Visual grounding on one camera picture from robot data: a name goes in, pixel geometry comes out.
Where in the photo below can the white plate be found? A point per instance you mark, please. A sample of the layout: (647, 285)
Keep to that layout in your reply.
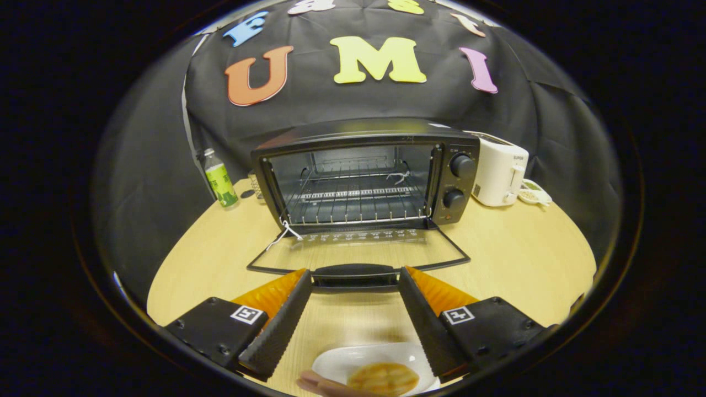
(342, 361)

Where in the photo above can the black toaster oven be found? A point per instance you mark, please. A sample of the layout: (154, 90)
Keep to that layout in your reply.
(364, 135)

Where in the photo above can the golden bread bun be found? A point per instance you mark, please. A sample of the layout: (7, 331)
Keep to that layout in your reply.
(383, 379)

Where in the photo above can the small white snack dish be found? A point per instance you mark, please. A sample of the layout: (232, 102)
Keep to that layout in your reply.
(534, 194)

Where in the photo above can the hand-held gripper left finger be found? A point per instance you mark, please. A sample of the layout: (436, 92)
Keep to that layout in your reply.
(281, 331)

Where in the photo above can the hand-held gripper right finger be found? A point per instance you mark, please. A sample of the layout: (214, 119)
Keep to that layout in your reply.
(427, 331)

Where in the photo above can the green label drink bottle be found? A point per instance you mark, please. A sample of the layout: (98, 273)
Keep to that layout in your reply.
(222, 184)

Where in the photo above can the white pop-up toaster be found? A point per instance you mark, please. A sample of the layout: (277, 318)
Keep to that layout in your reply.
(496, 173)

